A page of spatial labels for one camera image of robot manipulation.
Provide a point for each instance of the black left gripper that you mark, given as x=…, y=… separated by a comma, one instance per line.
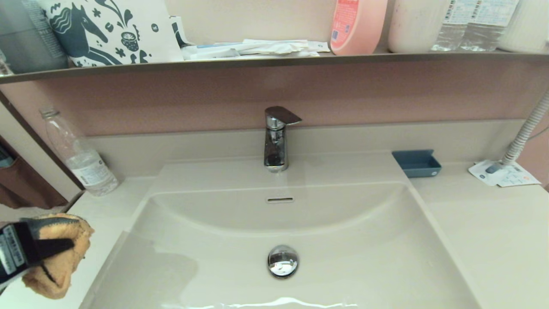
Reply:
x=10, y=253

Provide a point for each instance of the orange and grey cleaning cloth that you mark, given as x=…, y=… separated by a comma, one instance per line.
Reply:
x=55, y=279

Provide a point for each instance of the chrome lever faucet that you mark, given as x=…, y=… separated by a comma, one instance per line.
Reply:
x=275, y=146

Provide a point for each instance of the chrome sink drain stopper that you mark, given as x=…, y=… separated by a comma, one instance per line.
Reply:
x=282, y=261

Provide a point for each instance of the white ceramic sink basin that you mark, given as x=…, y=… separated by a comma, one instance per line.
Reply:
x=343, y=257

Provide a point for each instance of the clear plastic water bottle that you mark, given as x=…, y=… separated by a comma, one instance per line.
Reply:
x=85, y=167

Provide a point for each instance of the grey container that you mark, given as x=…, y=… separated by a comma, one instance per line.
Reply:
x=25, y=38

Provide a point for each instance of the white bag with horse print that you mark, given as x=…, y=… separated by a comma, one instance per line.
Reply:
x=111, y=30

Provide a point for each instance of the white box with dark print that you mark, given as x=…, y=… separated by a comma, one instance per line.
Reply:
x=180, y=32

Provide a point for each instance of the white sachet with blue stripe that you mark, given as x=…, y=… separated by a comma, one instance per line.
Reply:
x=210, y=50

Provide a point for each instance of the crumpled white plastic packet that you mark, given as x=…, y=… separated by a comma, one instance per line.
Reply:
x=279, y=47

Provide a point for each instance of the small white sachet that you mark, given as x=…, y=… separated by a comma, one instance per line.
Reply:
x=319, y=46

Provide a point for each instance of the blue plastic soap dish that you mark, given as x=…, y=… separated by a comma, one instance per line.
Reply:
x=418, y=165

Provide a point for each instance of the pink plastic bottle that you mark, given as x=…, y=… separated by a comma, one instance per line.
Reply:
x=358, y=25

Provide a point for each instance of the plain white round container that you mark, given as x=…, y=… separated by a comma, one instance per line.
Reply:
x=414, y=25

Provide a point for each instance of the white printed paper leaflet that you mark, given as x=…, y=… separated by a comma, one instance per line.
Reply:
x=482, y=174
x=523, y=177

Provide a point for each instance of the small clear labelled water bottle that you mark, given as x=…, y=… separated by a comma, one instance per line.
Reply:
x=489, y=30
x=450, y=30

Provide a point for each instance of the white ribbed container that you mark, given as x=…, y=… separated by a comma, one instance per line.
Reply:
x=529, y=25

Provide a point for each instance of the brown wall shelf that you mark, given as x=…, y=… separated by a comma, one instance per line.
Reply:
x=257, y=61

